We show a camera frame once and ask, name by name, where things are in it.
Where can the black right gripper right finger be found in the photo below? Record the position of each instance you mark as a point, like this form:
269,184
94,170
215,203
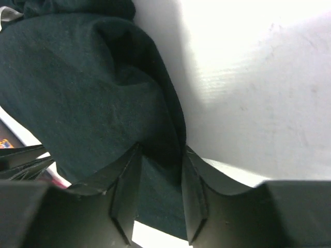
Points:
222,212

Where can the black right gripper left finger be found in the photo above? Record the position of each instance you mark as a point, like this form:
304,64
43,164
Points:
98,211

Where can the black t shirt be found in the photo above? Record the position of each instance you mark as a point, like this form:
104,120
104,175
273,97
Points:
88,84

